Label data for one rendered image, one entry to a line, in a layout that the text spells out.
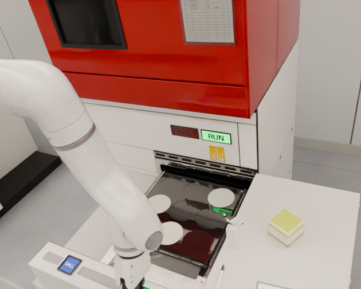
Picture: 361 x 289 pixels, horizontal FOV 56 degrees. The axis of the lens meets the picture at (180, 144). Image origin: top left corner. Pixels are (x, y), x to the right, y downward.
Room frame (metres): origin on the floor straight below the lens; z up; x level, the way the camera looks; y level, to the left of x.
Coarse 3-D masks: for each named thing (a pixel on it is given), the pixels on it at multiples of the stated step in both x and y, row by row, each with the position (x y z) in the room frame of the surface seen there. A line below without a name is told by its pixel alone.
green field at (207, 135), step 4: (204, 132) 1.05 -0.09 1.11; (208, 132) 1.04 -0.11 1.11; (212, 132) 1.03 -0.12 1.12; (216, 132) 1.02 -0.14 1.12; (204, 136) 1.05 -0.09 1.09; (208, 136) 1.04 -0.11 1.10; (212, 136) 1.03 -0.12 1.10; (216, 136) 1.02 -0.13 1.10; (220, 136) 1.01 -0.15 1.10; (224, 136) 1.00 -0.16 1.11; (228, 136) 0.99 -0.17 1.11; (212, 140) 1.03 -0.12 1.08; (216, 140) 1.02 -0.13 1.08; (220, 140) 1.01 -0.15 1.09; (224, 140) 1.00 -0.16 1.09; (228, 140) 0.99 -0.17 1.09
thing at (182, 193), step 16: (176, 176) 1.08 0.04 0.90; (160, 192) 1.00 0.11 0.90; (176, 192) 0.98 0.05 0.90; (192, 192) 0.97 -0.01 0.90; (208, 192) 0.95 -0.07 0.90; (240, 192) 0.92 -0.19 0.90; (176, 208) 0.90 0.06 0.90; (192, 208) 0.89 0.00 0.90; (208, 208) 0.87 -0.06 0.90; (224, 208) 0.86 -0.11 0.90; (192, 224) 0.81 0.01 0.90; (208, 224) 0.80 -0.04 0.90; (224, 224) 0.78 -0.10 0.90; (192, 240) 0.74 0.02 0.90; (208, 240) 0.73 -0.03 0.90; (192, 256) 0.68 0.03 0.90; (208, 256) 0.67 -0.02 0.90
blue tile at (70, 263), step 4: (68, 260) 0.70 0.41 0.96; (72, 260) 0.70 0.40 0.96; (76, 260) 0.69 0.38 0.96; (64, 264) 0.69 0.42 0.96; (68, 264) 0.68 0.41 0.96; (72, 264) 0.68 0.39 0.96; (76, 264) 0.68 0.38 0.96; (60, 268) 0.67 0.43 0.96; (64, 268) 0.67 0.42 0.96; (68, 268) 0.67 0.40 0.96; (72, 268) 0.67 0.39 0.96; (68, 272) 0.65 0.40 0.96
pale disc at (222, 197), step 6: (210, 192) 0.95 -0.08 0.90; (216, 192) 0.94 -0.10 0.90; (222, 192) 0.94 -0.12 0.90; (228, 192) 0.93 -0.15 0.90; (210, 198) 0.92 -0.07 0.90; (216, 198) 0.91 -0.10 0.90; (222, 198) 0.91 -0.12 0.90; (228, 198) 0.90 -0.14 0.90; (216, 204) 0.88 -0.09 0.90; (222, 204) 0.88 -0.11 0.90; (228, 204) 0.87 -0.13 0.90
